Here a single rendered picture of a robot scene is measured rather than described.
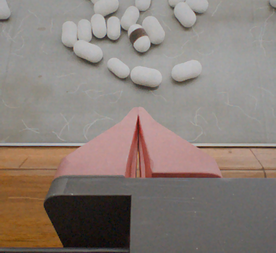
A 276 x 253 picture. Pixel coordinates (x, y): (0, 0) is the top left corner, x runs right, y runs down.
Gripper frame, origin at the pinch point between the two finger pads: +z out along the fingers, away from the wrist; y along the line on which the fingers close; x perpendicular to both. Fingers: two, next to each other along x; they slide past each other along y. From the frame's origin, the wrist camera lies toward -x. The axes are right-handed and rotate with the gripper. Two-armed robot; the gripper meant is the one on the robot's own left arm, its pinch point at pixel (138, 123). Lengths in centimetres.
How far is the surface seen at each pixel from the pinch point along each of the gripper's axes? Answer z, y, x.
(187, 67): 12.5, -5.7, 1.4
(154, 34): 16.0, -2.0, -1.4
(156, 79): 11.5, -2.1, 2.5
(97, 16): 18.2, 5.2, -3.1
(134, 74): 12.0, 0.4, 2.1
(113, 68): 13.1, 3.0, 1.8
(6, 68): 14.7, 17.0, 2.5
